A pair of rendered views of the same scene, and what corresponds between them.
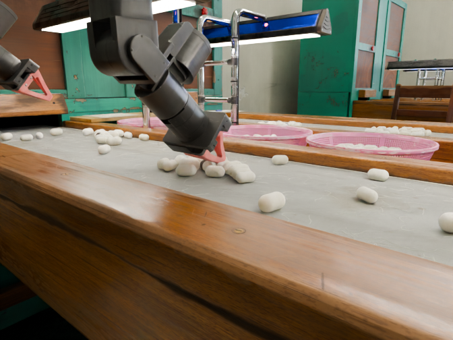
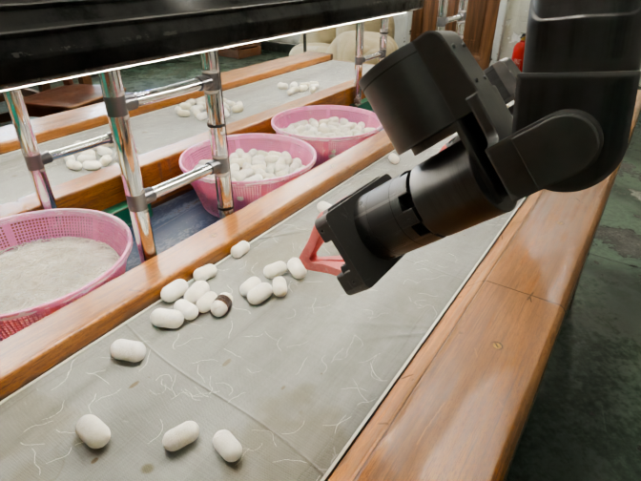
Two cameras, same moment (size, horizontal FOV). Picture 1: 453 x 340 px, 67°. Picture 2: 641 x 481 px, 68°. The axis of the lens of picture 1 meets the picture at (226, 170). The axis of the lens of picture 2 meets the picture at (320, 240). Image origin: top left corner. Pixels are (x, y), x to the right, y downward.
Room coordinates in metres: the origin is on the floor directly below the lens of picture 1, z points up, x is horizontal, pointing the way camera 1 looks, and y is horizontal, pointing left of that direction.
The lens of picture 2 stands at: (0.88, 0.81, 1.11)
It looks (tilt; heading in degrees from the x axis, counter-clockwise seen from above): 31 degrees down; 264
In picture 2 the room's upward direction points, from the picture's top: straight up
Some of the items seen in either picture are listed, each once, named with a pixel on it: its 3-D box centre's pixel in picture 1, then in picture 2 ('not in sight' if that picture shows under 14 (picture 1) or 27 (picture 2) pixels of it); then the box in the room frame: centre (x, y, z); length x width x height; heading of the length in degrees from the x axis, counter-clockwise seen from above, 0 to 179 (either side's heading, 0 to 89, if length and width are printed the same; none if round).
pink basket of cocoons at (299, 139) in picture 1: (261, 147); (250, 177); (0.93, -0.10, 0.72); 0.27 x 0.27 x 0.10
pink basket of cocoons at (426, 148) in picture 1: (366, 160); (326, 138); (0.75, -0.31, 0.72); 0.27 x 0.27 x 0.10
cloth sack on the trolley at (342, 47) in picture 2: not in sight; (357, 59); (0.20, -3.10, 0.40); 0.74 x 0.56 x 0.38; 49
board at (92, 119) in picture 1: (120, 116); not in sight; (1.35, 0.41, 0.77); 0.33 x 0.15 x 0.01; 140
